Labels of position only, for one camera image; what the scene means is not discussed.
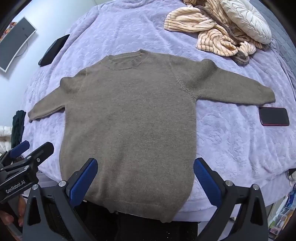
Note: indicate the white round pleated cushion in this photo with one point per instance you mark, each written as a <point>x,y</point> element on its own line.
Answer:
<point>245,20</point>

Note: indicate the grey quilted bed cover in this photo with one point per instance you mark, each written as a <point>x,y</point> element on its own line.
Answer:
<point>285,46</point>

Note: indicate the red smartphone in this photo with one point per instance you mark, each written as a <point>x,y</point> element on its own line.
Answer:
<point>274,116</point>

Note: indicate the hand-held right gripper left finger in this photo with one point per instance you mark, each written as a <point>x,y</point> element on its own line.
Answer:
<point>84,180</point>

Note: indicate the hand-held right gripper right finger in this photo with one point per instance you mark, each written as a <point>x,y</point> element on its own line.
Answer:
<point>207,183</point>

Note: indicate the person's left hand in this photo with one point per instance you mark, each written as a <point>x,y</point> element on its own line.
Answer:
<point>7,217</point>

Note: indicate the black tablet case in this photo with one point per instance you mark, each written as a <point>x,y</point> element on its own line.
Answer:
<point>54,49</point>

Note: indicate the dark green cloth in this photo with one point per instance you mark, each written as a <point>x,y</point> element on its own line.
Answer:
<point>18,127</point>

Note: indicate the brown knit sweater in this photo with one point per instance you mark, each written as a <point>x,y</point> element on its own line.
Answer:
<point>129,127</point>

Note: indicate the colourful clutter pile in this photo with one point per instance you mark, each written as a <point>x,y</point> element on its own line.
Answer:
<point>283,208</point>

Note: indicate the cream striped fleece garment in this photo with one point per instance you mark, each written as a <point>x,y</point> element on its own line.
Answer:
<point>185,20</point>

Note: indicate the white curved monitor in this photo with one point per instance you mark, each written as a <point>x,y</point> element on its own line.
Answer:
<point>16,44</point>

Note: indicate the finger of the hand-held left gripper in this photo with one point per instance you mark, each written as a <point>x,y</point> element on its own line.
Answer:
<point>42,150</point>
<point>19,148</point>

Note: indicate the lilac embossed blanket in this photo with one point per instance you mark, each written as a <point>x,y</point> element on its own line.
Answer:
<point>231,150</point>

